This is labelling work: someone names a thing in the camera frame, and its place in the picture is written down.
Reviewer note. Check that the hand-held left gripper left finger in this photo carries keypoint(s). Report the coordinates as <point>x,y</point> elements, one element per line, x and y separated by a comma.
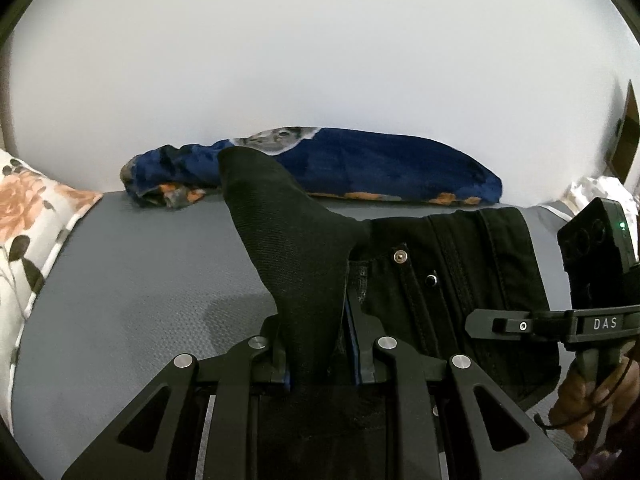
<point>279,355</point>

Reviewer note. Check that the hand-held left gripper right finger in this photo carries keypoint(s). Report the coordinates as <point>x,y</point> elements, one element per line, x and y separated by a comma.
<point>354,355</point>

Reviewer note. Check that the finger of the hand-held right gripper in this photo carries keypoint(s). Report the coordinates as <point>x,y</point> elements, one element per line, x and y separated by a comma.
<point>505,325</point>

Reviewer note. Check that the black pants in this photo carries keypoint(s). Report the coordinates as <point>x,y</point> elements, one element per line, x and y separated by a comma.
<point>280,240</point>

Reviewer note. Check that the person's right hand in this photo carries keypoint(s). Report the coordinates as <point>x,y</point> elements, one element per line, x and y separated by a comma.
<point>570,400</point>

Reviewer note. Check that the white cloth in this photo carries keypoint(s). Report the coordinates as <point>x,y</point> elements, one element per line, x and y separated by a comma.
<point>600,190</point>

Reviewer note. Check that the brown wooden furniture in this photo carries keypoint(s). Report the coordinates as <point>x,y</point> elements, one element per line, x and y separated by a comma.
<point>629,135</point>

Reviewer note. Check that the blue orange printed blanket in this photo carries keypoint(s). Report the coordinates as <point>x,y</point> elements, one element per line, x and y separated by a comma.
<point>390,170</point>

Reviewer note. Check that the floral pillow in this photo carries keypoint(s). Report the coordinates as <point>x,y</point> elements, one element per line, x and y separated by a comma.
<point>30,220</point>

